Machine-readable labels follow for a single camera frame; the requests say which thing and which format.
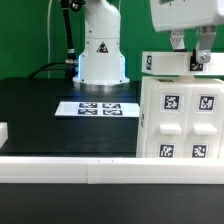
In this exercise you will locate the white marker base plate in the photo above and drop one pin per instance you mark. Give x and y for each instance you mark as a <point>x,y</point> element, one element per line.
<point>97,109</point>

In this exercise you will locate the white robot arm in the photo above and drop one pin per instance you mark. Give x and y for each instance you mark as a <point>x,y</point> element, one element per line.
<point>101,64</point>

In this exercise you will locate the white cabinet door panel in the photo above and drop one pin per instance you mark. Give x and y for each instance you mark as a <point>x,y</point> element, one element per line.
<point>167,121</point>
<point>205,121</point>

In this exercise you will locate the white cabinet body box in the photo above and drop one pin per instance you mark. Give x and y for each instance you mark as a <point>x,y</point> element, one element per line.
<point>146,98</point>

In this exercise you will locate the white cabinet top block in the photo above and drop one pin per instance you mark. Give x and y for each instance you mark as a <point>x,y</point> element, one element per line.
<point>181,63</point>

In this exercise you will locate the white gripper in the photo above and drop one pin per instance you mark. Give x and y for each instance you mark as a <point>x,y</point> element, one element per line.
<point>174,15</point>

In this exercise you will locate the white U-shaped table fence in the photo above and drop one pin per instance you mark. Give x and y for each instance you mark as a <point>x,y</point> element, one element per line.
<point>110,170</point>

